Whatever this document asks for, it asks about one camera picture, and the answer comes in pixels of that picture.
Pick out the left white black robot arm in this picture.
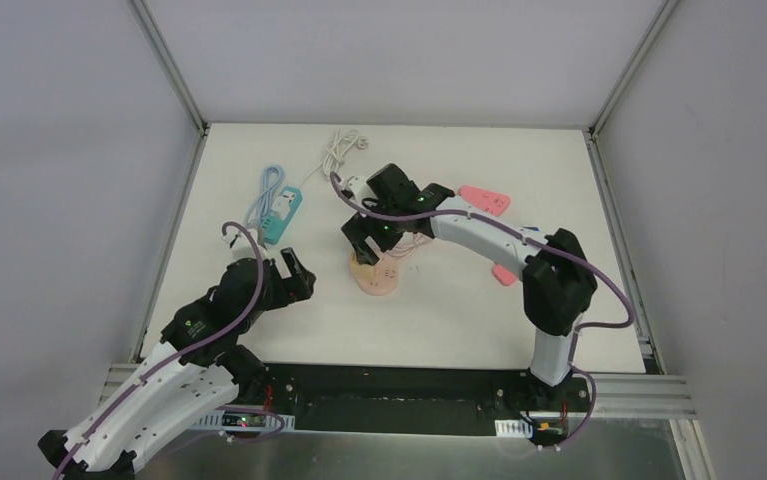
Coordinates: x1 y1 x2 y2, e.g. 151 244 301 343
37 248 316 479

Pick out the pink square plug adapter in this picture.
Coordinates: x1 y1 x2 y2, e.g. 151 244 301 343
491 264 518 287

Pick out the pink triangular power strip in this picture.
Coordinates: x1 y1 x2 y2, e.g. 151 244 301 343
457 185 511 216

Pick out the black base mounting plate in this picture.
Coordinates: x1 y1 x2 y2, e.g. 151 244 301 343
233 363 591 437

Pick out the pale pink round socket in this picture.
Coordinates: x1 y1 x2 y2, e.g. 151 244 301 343
348 254 399 296

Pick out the white plug in teal strip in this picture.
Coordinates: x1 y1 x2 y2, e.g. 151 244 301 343
271 195 293 220

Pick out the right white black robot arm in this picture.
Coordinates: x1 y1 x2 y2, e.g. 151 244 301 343
329 163 597 410

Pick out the pink coiled cable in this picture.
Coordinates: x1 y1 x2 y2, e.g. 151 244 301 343
382 231 434 260

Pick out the white coiled cable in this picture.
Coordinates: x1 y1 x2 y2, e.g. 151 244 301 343
300 129 370 187

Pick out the light blue coiled cable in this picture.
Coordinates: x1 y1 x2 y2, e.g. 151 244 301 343
243 164 287 233

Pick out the teal power strip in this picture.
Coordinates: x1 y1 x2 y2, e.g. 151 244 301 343
259 186 303 245

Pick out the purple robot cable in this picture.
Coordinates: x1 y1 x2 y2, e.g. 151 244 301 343
328 172 637 333
51 221 266 480

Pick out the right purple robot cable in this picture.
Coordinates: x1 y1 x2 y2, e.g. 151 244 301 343
328 172 637 333

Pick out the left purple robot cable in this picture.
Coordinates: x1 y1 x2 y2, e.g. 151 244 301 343
51 221 266 480

